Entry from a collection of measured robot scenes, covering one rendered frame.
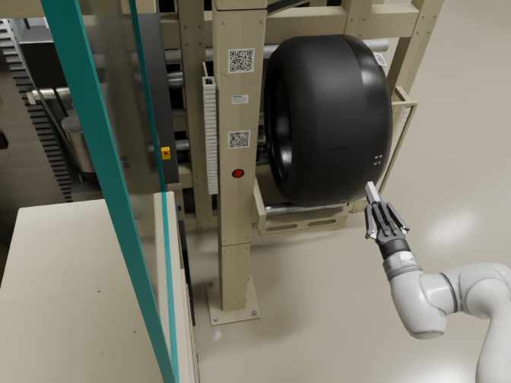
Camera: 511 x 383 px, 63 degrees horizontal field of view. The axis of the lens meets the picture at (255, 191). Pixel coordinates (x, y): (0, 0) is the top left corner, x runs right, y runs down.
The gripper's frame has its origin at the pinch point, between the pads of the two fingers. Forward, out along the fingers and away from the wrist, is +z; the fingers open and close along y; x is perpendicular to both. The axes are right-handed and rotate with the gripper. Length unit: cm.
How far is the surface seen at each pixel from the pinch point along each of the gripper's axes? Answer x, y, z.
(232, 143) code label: 8.5, 36.2, 31.2
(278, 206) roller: 35.9, 19.0, 21.0
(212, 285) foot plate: 129, 44, 30
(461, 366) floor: 121, -76, -36
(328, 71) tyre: -17.8, 8.1, 33.0
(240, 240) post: 64, 32, 23
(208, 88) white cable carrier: -12, 43, 35
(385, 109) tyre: -11.7, -8.2, 21.6
